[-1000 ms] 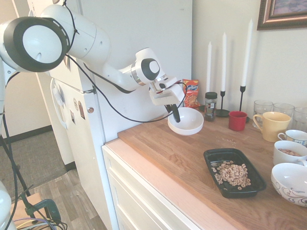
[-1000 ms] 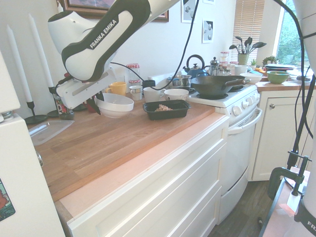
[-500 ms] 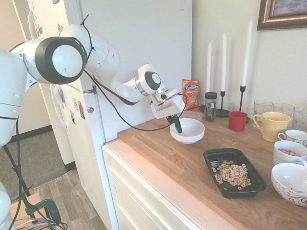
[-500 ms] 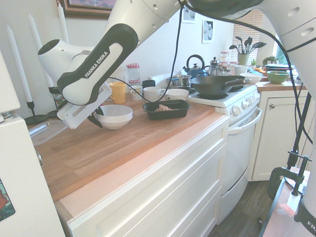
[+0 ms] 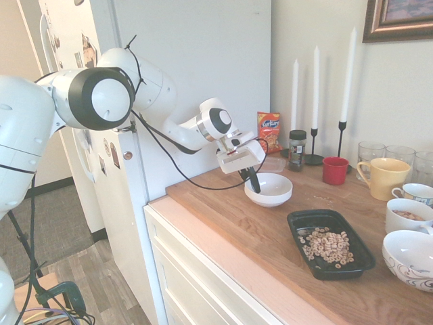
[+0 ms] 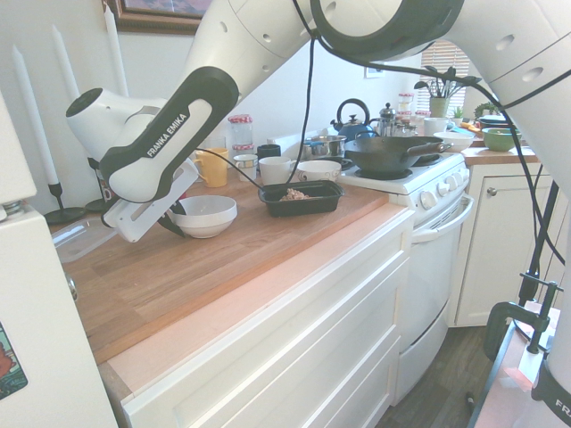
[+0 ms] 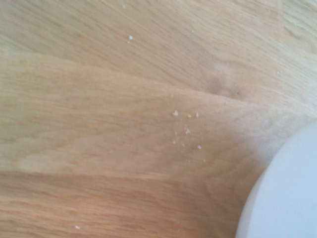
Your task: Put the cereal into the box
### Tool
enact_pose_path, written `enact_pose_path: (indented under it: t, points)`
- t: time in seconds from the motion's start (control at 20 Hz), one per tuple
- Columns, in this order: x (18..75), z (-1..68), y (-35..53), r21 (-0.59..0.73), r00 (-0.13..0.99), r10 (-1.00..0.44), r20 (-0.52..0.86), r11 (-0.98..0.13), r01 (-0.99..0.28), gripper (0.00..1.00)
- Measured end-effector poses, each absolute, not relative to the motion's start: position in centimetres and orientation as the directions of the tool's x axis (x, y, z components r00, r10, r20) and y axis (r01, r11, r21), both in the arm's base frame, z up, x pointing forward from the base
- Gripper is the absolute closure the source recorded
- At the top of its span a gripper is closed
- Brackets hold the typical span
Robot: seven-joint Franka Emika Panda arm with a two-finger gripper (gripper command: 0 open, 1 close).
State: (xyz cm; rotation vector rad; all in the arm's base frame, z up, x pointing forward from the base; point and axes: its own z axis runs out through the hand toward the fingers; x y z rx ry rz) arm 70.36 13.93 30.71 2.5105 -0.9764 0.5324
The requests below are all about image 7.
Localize plain white ceramic bowl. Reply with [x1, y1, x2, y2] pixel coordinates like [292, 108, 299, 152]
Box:
[234, 120, 317, 238]

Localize scattered cereal crumbs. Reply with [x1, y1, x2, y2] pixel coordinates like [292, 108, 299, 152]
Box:
[170, 110, 207, 164]

